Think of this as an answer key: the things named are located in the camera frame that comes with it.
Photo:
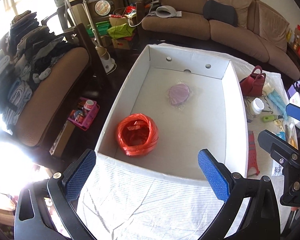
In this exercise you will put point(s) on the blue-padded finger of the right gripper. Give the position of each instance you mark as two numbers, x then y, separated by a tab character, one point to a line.
293	111

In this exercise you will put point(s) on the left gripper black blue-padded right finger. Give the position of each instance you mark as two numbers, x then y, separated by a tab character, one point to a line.
261	219

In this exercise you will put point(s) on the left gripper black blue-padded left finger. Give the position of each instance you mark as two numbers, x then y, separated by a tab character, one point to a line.
32	219

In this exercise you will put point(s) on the red plastic grater peeler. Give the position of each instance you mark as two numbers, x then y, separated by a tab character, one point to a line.
252	156

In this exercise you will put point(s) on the red plastic twine ball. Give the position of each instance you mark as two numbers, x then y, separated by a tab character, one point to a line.
137	135

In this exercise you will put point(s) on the purple sponge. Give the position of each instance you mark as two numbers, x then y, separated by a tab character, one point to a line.
180	94

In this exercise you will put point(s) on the sanitary wipes packet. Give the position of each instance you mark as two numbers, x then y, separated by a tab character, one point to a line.
281	141

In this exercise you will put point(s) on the cream scissors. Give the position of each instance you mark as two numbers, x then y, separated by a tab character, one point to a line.
279	124

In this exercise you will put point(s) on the blue rubber glove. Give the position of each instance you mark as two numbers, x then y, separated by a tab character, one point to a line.
278	102

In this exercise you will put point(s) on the white pill bottle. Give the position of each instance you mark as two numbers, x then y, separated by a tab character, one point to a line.
256	106

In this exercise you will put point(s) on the maroon small handbag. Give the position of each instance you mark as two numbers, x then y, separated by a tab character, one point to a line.
252	85

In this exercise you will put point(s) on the brown sofa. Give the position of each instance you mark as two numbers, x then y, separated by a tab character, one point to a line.
250	27

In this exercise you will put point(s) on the pink plastic basket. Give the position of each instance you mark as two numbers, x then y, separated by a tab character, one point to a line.
84	113

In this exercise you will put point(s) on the brown armchair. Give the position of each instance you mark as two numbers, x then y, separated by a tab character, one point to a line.
51	103

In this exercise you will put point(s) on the white cardboard box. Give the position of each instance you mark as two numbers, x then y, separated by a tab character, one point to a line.
194	98

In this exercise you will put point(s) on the black cushion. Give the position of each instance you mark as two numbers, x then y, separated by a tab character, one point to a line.
213	10

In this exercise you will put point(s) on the pile of folded clothes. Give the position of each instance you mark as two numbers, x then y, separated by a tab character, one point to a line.
26	59

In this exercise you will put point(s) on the white neck massager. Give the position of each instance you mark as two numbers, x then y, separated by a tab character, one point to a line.
166	11

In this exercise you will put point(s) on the green plastic bag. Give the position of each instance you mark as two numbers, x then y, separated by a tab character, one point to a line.
121	31

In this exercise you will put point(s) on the white box with black handle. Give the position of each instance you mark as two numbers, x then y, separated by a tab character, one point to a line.
294	94

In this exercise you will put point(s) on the green handled knife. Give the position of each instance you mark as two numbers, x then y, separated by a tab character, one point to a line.
270	118

